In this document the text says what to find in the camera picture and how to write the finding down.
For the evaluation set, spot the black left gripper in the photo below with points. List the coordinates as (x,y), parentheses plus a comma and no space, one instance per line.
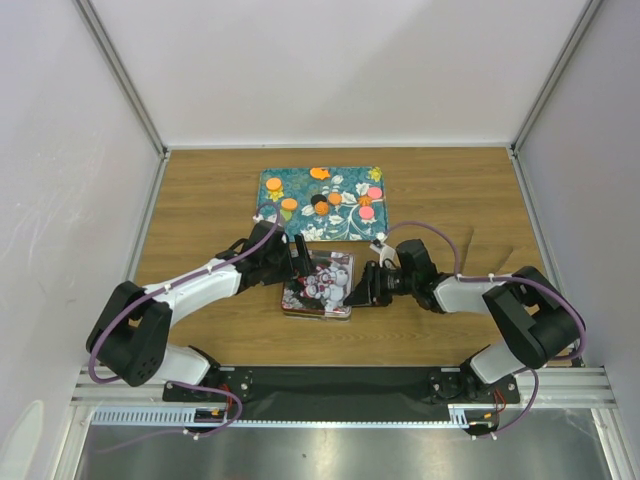
(302,264)

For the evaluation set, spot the orange round cookie top-left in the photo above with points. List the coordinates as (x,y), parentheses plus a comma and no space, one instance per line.
(273,184)

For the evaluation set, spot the teal floral serving tray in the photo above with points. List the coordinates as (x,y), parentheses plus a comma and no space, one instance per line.
(343,223)

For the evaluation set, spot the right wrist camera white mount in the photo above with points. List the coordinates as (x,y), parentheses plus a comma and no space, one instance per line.
(386,253)

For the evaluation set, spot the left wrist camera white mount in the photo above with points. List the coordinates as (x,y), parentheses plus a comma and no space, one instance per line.
(257,217)

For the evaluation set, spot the orange fish cookie top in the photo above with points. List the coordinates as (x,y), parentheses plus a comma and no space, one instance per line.
(320,174)

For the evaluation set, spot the pink round cookie lower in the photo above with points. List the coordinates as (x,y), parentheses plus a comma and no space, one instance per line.
(366,212)

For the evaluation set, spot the green round cookie left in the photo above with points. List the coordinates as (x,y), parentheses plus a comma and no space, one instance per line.
(286,215)

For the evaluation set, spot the black round cookie centre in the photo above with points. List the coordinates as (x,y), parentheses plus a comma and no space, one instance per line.
(315,199)

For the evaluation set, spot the white cable duct right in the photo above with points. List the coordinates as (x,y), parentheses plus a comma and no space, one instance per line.
(476,414)

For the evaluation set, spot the aluminium frame post right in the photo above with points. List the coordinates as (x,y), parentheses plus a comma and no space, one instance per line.
(568,50)

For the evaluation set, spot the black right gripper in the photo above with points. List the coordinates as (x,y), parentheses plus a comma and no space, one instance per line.
(369,292)

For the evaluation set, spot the pink round cookie right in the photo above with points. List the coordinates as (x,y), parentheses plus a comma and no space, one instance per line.
(375,192)

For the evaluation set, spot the orange round cookie centre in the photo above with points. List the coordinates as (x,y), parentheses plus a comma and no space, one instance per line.
(334,198)

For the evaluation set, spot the gold cookie tin box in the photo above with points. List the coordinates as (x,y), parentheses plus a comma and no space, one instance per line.
(322,318)

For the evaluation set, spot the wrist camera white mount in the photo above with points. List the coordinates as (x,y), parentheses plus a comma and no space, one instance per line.
(257,217)
(386,253)

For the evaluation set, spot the orange round cookie left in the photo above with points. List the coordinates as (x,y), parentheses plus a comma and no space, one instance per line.
(289,204)

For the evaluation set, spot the gold tin lid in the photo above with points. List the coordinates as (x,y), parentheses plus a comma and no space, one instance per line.
(323,292)

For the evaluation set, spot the white cable duct left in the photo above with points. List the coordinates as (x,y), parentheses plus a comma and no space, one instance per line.
(159,416)

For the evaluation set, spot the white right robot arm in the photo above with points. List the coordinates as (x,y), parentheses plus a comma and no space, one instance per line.
(536,323)

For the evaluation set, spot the aluminium frame post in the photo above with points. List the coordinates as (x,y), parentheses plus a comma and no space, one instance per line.
(568,50)
(110,54)

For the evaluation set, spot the aluminium frame post left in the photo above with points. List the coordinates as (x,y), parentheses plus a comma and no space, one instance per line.
(110,54)

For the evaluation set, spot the pink round cookie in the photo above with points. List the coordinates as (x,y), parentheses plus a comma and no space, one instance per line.
(375,192)
(366,212)

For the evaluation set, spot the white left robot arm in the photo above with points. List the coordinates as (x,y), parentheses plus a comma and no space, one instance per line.
(130,340)

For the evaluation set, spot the orange waffle cookie centre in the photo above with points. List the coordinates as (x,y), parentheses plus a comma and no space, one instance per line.
(322,208)

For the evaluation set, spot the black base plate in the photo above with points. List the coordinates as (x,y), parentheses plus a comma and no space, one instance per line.
(357,394)

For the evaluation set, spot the white cable duct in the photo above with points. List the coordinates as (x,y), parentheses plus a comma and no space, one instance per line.
(159,416)
(476,414)

